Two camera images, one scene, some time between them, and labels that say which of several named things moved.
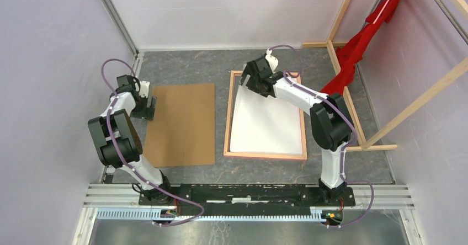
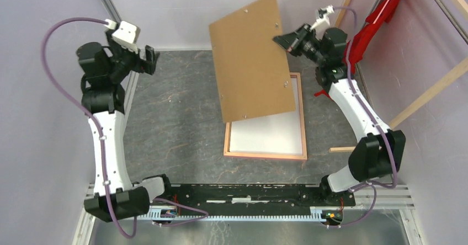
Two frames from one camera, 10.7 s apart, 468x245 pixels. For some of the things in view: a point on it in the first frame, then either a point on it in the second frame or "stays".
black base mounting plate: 257,200 stays
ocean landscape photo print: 263,123 stays
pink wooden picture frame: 227,153 stays
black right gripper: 253,87 → 297,37
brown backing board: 182,133 → 252,68
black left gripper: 147,112 → 141,63
